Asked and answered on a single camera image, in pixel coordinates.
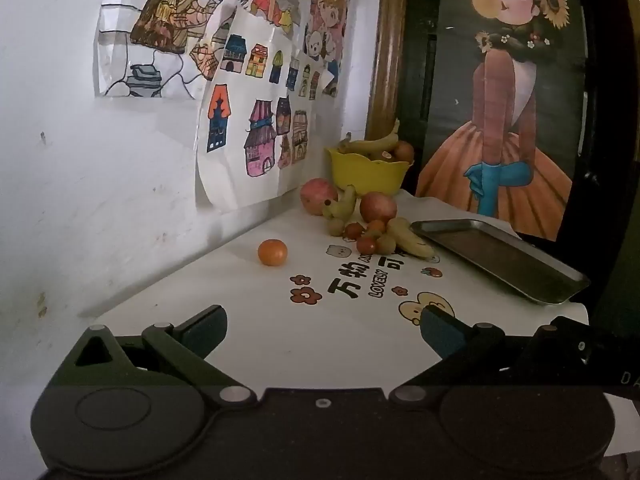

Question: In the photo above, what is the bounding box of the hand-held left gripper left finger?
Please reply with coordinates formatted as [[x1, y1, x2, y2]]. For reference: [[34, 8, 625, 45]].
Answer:
[[50, 304, 258, 409]]

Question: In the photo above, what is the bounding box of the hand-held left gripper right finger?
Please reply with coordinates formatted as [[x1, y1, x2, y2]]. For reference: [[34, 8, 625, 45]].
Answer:
[[389, 304, 576, 409]]

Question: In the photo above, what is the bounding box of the metal tray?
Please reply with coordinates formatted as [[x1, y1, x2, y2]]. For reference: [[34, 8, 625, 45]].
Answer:
[[410, 219, 591, 306]]

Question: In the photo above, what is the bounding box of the yellow banana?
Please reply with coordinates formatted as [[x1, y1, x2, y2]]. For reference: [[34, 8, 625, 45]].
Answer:
[[386, 217, 437, 260]]

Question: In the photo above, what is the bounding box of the red yellow apple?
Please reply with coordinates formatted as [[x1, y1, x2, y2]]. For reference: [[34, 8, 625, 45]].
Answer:
[[360, 191, 399, 224]]

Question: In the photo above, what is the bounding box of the small greenish banana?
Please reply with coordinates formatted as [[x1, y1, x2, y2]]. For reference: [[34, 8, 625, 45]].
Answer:
[[321, 185, 358, 222]]

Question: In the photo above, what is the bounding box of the pinkish red apple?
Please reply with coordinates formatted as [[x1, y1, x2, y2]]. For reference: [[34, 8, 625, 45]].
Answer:
[[300, 178, 339, 217]]

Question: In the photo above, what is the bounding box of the yellow plastic bowl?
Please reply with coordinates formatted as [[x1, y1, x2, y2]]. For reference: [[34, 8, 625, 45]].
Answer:
[[326, 146, 415, 199]]

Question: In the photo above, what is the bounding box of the long spotted banana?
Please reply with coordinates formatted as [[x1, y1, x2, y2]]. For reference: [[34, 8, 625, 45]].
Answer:
[[337, 119, 401, 157]]

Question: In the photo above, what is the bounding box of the houses drawing sheet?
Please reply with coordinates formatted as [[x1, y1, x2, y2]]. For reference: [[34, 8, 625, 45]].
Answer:
[[194, 7, 326, 211]]

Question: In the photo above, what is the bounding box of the large line drawing sheet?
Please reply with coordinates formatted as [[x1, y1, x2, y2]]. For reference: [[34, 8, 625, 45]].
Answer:
[[94, 0, 261, 101]]

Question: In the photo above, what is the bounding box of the child and bear drawing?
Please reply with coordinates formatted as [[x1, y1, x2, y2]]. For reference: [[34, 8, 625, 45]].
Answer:
[[300, 0, 353, 99]]

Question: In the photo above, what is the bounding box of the girl wall poster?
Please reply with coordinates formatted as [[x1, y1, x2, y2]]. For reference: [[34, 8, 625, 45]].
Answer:
[[415, 0, 589, 242]]

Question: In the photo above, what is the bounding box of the wooden frame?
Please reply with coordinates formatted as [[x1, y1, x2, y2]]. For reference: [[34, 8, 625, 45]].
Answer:
[[365, 0, 409, 142]]

